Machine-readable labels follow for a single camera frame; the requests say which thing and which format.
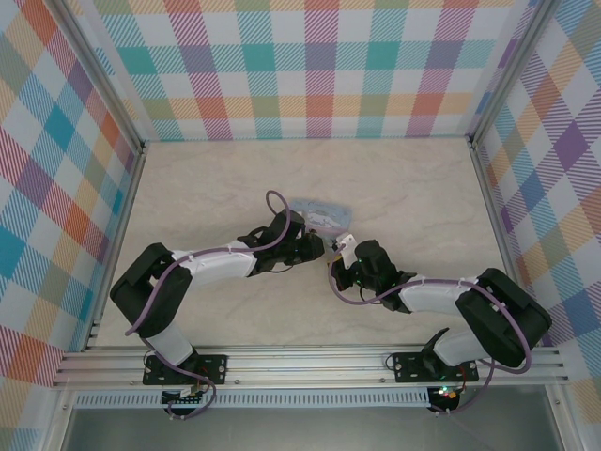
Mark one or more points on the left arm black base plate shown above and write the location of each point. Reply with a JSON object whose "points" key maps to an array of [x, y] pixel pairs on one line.
{"points": [[211, 364]]}

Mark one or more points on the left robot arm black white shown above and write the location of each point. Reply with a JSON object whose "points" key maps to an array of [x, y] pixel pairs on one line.
{"points": [[150, 291]]}

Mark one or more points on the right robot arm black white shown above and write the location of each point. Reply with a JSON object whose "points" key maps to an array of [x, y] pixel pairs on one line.
{"points": [[497, 319]]}

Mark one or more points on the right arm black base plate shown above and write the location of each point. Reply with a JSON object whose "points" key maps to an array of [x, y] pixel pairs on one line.
{"points": [[408, 366]]}

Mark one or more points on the grey metal panel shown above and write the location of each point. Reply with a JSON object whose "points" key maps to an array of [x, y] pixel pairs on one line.
{"points": [[305, 430]]}

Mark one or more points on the aluminium frame post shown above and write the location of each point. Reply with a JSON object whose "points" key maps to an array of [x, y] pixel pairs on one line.
{"points": [[94, 70], [507, 70]]}

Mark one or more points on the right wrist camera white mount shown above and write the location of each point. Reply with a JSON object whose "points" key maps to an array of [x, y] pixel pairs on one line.
{"points": [[346, 242]]}

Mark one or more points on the small padlock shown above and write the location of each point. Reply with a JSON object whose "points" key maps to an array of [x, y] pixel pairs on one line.
{"points": [[332, 244]]}

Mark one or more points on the blue cartoon tin box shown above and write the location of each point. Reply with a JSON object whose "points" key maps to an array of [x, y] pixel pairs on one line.
{"points": [[324, 216]]}

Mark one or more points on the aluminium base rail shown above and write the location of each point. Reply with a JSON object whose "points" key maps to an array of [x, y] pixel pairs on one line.
{"points": [[305, 364]]}

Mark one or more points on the aluminium side rail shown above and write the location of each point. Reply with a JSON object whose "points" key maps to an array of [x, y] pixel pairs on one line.
{"points": [[124, 211], [488, 211]]}

